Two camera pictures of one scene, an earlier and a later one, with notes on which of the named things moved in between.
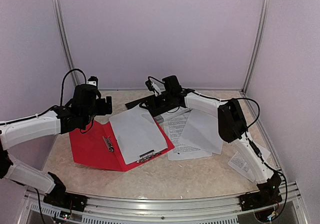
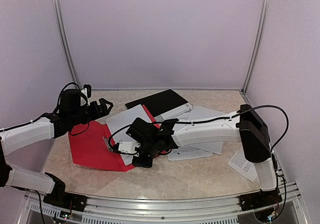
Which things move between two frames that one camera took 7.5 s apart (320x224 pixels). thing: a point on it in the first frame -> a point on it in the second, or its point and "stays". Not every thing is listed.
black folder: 155,109 stays
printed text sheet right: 239,164 stays
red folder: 94,145 stays
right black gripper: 154,100 -> 146,163
